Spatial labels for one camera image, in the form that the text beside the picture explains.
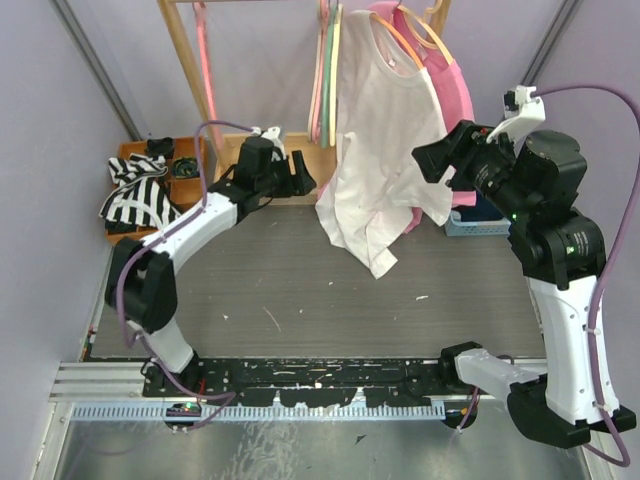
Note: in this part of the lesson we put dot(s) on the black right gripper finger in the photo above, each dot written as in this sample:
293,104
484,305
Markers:
434,160
450,179

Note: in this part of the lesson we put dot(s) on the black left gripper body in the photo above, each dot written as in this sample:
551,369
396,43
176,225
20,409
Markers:
281,183

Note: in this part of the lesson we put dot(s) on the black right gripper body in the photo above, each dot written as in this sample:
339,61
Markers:
485,165

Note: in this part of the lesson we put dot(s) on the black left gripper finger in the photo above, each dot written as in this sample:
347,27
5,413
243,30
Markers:
299,163
302,183

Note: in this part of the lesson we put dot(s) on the white t shirt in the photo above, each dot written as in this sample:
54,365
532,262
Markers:
385,150

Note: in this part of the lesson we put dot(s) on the orange hanger with metal hook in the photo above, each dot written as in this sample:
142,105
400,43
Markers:
399,38

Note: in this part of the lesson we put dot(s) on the yellow hanger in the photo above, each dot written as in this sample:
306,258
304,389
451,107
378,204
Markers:
334,63

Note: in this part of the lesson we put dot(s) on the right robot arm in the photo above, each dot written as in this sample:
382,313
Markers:
563,257

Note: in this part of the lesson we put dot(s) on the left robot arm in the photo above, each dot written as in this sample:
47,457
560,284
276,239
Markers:
141,285

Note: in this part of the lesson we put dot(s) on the pink t shirt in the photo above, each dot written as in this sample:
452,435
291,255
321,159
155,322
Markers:
450,100

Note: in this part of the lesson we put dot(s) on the green hanger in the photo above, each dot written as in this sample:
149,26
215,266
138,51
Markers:
324,135

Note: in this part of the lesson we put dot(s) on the black white striped shirt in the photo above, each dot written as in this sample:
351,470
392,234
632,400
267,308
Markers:
140,197

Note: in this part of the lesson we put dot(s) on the natural wood hanger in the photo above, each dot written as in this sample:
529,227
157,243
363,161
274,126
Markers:
426,27

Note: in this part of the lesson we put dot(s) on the light pink hanger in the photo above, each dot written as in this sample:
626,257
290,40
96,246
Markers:
323,18

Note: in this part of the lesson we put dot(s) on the dark navy garment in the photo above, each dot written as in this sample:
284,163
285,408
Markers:
482,211

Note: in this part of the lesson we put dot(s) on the blue plastic basket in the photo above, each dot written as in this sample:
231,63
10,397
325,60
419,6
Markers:
455,227

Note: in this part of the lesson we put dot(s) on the wooden clothes rack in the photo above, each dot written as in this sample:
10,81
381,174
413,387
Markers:
261,150

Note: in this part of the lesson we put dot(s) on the orange wooden organizer tray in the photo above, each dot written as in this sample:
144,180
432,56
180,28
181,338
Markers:
183,193

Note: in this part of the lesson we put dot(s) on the green black rolled socks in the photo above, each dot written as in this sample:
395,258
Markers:
185,167

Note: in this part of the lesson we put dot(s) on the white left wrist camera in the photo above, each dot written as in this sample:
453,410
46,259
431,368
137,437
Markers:
276,135

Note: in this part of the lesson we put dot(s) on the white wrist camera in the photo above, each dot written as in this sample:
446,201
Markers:
276,135
523,112

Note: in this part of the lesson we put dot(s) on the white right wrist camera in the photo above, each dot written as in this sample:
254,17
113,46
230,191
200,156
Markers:
523,112

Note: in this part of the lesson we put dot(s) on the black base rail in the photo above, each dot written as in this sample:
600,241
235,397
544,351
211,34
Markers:
254,389

